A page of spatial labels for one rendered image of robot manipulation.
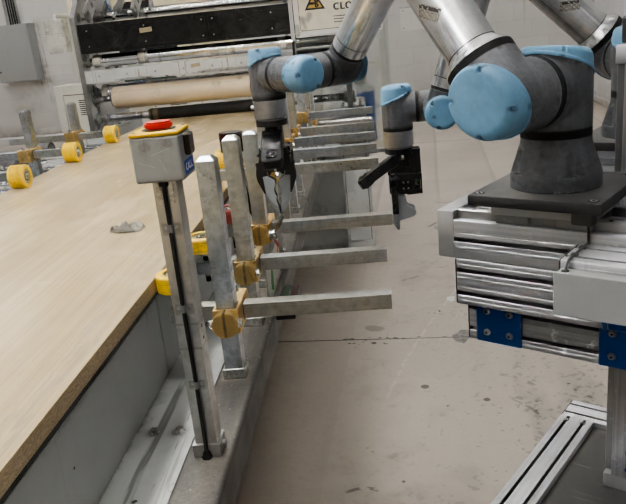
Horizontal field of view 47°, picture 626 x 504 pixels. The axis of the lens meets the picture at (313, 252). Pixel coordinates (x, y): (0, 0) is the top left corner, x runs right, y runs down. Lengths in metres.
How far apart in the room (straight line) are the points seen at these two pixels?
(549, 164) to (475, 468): 1.32
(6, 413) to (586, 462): 1.46
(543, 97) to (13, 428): 0.86
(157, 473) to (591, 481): 1.09
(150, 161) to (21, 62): 10.69
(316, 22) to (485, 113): 2.97
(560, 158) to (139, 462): 0.90
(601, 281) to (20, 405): 0.83
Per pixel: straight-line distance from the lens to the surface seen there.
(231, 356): 1.40
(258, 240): 1.81
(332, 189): 4.28
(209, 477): 1.15
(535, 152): 1.24
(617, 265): 1.15
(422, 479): 2.30
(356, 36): 1.53
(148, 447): 1.42
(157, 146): 1.01
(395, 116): 1.78
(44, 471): 1.13
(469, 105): 1.12
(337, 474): 2.34
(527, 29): 10.44
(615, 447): 1.69
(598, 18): 1.82
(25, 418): 1.00
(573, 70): 1.22
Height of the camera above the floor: 1.34
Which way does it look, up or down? 18 degrees down
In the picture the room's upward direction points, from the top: 6 degrees counter-clockwise
